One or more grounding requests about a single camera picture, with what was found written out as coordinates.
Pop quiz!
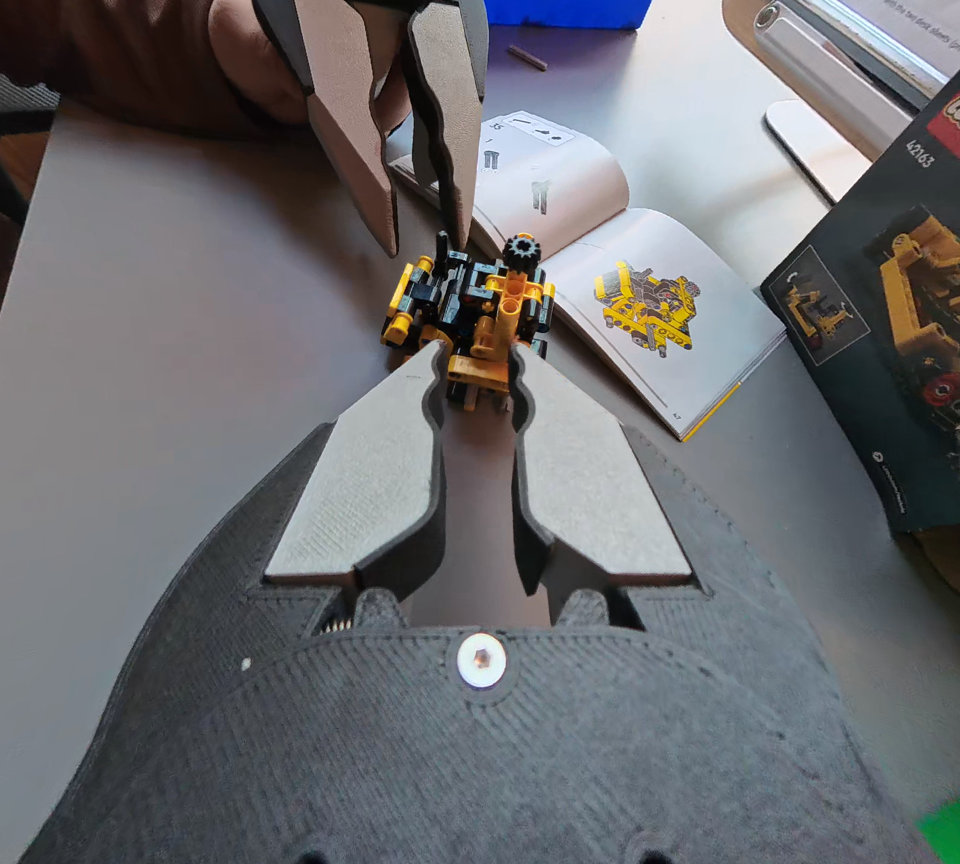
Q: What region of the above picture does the dark lego set box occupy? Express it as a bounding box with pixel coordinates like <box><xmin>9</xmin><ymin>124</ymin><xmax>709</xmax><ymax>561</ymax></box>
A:
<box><xmin>759</xmin><ymin>72</ymin><xmax>960</xmax><ymax>535</ymax></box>

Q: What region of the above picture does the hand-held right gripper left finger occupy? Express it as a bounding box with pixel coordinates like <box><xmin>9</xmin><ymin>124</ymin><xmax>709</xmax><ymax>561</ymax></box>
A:
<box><xmin>264</xmin><ymin>339</ymin><xmax>449</xmax><ymax>602</ymax></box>

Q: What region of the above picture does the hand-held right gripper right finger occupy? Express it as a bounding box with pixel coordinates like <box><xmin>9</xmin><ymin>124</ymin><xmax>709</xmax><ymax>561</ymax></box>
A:
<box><xmin>510</xmin><ymin>341</ymin><xmax>694</xmax><ymax>598</ymax></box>

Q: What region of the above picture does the white flat plate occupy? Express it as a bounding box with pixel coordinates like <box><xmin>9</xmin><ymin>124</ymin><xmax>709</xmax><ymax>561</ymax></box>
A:
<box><xmin>763</xmin><ymin>100</ymin><xmax>873</xmax><ymax>205</ymax></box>

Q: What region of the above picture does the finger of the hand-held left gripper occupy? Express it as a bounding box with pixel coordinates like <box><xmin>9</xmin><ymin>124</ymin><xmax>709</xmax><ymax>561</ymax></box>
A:
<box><xmin>407</xmin><ymin>0</ymin><xmax>485</xmax><ymax>252</ymax></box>
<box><xmin>289</xmin><ymin>0</ymin><xmax>400</xmax><ymax>259</ymax></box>

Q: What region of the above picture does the lego instruction booklet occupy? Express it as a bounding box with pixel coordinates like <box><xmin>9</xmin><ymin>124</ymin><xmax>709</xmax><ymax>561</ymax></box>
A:
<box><xmin>388</xmin><ymin>111</ymin><xmax>787</xmax><ymax>443</ymax></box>

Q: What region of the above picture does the person's left hand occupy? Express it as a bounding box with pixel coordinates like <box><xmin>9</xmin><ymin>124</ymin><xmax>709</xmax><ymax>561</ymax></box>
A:
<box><xmin>207</xmin><ymin>0</ymin><xmax>414</xmax><ymax>133</ymax></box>

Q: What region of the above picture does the green plastic bin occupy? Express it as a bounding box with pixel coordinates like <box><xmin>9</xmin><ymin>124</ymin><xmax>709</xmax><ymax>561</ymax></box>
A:
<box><xmin>916</xmin><ymin>800</ymin><xmax>960</xmax><ymax>864</ymax></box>

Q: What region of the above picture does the black office chair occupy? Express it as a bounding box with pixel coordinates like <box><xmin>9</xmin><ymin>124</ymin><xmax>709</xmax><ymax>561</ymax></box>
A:
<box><xmin>0</xmin><ymin>75</ymin><xmax>63</xmax><ymax>235</ymax></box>

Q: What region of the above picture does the yellow black lego model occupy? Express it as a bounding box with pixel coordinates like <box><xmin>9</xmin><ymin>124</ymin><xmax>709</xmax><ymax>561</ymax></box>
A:
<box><xmin>380</xmin><ymin>231</ymin><xmax>558</xmax><ymax>415</ymax></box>

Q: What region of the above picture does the person's left forearm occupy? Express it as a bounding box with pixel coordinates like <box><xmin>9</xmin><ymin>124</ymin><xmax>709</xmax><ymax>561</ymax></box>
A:
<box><xmin>0</xmin><ymin>0</ymin><xmax>252</xmax><ymax>137</ymax></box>

